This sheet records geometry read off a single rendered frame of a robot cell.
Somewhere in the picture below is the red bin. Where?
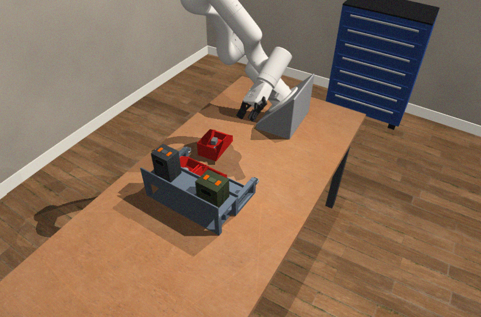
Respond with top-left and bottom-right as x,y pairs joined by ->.
180,156 -> 206,173
194,166 -> 227,178
197,129 -> 233,161

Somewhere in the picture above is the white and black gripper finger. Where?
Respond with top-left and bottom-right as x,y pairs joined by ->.
248,97 -> 268,122
237,102 -> 251,119

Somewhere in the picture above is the olive green tool case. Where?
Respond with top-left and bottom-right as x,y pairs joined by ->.
195,170 -> 230,208

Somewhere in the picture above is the dark grey case with orange latches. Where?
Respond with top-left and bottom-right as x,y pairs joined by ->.
151,144 -> 182,183

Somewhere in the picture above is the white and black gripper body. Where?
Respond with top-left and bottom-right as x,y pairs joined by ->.
243,79 -> 273,108

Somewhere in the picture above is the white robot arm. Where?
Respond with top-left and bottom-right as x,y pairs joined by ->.
181,0 -> 298,112

